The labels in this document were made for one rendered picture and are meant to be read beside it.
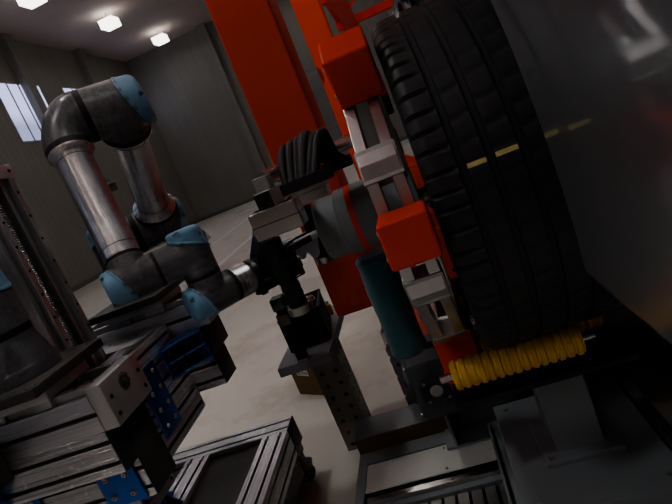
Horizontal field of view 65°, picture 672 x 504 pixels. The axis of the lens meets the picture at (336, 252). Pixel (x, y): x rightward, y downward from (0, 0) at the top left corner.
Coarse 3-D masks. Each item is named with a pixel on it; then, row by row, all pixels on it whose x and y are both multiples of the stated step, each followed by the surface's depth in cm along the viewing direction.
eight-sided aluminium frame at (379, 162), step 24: (384, 120) 82; (360, 144) 81; (384, 144) 79; (360, 168) 79; (384, 168) 79; (408, 192) 79; (432, 264) 82; (408, 288) 83; (432, 288) 83; (432, 312) 95; (456, 312) 91; (432, 336) 98; (456, 336) 100
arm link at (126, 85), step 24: (96, 96) 112; (120, 96) 113; (144, 96) 116; (96, 120) 112; (120, 120) 115; (144, 120) 118; (120, 144) 120; (144, 144) 126; (144, 168) 130; (144, 192) 136; (144, 216) 143; (168, 216) 145; (144, 240) 147
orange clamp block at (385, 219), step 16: (400, 208) 78; (416, 208) 73; (384, 224) 72; (400, 224) 72; (416, 224) 71; (432, 224) 71; (384, 240) 72; (400, 240) 72; (416, 240) 72; (432, 240) 72; (400, 256) 73; (416, 256) 72; (432, 256) 72
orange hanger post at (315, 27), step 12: (300, 0) 317; (312, 0) 316; (300, 12) 318; (312, 12) 318; (324, 12) 330; (300, 24) 320; (312, 24) 319; (324, 24) 319; (312, 36) 321; (324, 36) 320; (312, 48) 323; (324, 84) 327; (336, 108) 330; (348, 132) 333
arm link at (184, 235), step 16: (192, 224) 109; (176, 240) 106; (192, 240) 106; (160, 256) 105; (176, 256) 106; (192, 256) 107; (208, 256) 109; (176, 272) 106; (192, 272) 107; (208, 272) 108
